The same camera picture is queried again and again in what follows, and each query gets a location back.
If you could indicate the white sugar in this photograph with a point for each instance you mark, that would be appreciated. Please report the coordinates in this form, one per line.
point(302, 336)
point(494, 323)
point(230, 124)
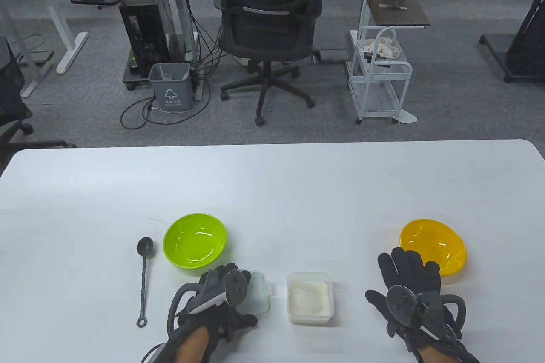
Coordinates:
point(308, 297)

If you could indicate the dark pen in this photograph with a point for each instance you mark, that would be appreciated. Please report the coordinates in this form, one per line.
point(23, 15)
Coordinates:
point(394, 7)

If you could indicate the dark brown side table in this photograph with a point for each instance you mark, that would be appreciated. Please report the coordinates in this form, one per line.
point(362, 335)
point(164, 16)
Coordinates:
point(396, 18)

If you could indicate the crumpled cloth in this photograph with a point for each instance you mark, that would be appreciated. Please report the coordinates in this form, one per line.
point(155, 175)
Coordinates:
point(383, 46)

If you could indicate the yellow plastic bowl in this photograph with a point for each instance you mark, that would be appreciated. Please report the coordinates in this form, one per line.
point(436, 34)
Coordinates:
point(438, 239)

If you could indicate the green plastic bowl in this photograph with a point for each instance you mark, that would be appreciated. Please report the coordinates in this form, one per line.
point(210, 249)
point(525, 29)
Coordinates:
point(191, 248)

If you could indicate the grey trash bin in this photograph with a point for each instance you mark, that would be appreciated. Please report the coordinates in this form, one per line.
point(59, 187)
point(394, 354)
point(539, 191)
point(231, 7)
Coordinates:
point(172, 90)

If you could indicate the black computer tower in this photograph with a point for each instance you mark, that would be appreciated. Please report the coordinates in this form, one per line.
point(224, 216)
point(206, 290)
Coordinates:
point(142, 39)

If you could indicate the person's right hand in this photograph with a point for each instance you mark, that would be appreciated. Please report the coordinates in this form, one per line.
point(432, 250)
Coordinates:
point(408, 267)

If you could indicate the black armrest office chair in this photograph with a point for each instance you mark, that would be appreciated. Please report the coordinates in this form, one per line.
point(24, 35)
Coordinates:
point(10, 82)

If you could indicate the person's right forearm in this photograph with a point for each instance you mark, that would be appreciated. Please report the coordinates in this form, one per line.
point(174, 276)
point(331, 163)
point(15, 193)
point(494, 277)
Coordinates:
point(432, 356)

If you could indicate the clear plastic sugar container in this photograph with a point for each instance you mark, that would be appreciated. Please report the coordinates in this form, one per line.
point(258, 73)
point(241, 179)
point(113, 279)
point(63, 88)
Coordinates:
point(311, 319)

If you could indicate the person's left hand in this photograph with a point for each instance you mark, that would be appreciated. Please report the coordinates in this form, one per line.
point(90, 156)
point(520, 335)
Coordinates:
point(221, 329)

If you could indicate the black floor stand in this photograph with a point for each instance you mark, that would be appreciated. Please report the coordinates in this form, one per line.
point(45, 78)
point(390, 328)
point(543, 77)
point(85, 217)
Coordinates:
point(528, 39)

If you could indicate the black hand tracker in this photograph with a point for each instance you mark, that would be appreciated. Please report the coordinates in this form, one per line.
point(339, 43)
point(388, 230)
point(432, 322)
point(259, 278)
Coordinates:
point(400, 303)
point(236, 288)

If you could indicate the person's left forearm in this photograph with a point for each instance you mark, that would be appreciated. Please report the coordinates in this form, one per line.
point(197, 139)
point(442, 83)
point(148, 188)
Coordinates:
point(191, 348)

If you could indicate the clear lid with green seal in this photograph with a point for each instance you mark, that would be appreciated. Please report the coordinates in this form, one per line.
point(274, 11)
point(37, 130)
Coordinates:
point(259, 295)

